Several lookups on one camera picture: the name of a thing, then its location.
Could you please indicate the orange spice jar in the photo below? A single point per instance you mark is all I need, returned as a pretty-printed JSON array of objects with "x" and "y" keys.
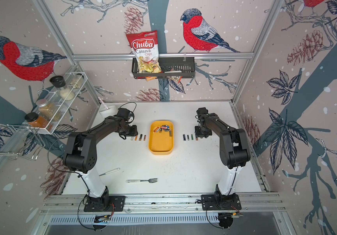
[{"x": 35, "y": 120}]

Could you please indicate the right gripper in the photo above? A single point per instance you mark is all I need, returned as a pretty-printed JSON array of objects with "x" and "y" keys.
[{"x": 198, "y": 135}]

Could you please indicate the metal fork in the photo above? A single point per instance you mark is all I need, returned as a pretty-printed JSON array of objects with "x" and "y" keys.
[{"x": 151, "y": 180}]

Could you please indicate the black lid spice jar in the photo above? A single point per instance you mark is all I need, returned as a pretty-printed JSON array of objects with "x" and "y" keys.
[{"x": 64, "y": 91}]

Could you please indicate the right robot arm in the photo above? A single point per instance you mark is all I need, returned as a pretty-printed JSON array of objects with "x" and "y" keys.
[{"x": 234, "y": 151}]

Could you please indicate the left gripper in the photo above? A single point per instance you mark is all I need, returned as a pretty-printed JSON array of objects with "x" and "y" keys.
[{"x": 134, "y": 132}]

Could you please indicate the metal spoon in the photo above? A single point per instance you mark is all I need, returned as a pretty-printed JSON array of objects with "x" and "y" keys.
[{"x": 111, "y": 171}]

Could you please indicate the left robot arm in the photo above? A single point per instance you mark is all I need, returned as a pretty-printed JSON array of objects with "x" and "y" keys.
[{"x": 81, "y": 156}]

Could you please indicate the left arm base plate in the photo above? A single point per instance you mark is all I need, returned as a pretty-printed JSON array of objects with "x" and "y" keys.
[{"x": 118, "y": 203}]

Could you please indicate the pale spice jar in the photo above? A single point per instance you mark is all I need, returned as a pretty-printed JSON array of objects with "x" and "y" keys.
[{"x": 77, "y": 81}]

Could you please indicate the silver lid spice jar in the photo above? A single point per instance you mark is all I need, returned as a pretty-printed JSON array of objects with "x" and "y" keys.
[{"x": 48, "y": 110}]

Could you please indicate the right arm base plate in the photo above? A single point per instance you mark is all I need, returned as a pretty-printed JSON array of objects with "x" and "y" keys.
[{"x": 208, "y": 202}]

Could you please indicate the wire hanger rack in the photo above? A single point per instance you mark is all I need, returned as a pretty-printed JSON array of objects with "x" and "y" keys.
[{"x": 20, "y": 141}]

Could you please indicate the red Chuba cassava chips bag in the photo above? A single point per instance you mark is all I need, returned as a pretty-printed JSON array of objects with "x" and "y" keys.
[{"x": 145, "y": 48}]

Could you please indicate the white wire spice rack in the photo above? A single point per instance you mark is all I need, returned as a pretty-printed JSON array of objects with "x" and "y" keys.
[{"x": 59, "y": 99}]

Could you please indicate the yellow plastic storage box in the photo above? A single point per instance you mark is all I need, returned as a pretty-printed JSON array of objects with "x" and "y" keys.
[{"x": 161, "y": 142}]

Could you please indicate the black wall basket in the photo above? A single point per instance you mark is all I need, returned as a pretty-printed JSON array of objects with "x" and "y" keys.
[{"x": 170, "y": 66}]

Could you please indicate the white ceramic cup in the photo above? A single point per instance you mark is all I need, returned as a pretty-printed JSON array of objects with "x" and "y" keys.
[{"x": 110, "y": 111}]

